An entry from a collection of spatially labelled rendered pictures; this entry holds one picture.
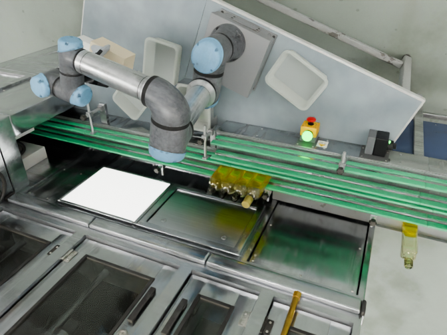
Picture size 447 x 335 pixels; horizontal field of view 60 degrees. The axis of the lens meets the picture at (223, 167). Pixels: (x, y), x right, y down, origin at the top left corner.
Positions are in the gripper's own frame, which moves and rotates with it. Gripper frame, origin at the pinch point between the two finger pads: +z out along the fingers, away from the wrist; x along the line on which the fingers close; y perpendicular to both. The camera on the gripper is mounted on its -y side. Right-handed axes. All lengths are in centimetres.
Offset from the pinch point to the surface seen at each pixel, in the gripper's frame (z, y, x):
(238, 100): 36, -47, 7
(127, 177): 8, -14, 60
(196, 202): 3, -54, 46
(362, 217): 24, -121, 23
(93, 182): -3, -3, 64
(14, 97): 4, 55, 48
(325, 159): 20, -94, 5
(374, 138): 28, -107, -10
